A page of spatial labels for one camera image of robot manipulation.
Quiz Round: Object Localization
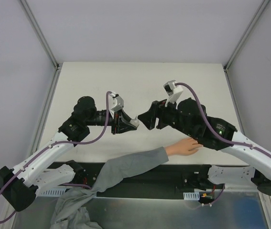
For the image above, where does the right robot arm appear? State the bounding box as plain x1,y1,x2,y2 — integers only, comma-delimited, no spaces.
138,98,271,196

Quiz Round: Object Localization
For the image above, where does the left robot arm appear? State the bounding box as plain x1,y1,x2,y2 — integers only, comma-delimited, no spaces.
0,92,139,212

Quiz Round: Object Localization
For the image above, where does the mannequin hand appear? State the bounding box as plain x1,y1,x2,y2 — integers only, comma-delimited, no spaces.
164,138,203,156

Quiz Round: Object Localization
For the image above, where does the grey shirt sleeve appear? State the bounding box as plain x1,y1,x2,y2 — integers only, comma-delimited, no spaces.
50,147,169,229

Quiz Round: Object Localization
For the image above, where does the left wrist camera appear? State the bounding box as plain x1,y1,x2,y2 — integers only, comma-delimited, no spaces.
108,92,124,118

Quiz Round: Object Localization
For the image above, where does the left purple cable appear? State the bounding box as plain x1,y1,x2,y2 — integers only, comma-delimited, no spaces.
0,91,116,224

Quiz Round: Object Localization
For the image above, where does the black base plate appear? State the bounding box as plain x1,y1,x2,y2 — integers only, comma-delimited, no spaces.
61,162,224,200

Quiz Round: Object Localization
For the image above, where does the right aluminium frame post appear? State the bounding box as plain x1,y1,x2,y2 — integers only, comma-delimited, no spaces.
223,0,271,72

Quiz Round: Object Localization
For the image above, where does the aluminium frame post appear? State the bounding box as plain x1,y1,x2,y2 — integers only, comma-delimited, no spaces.
18,0,61,70
223,0,271,72

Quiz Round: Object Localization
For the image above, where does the left aluminium frame post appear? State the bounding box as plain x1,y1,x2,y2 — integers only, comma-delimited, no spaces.
18,0,61,70

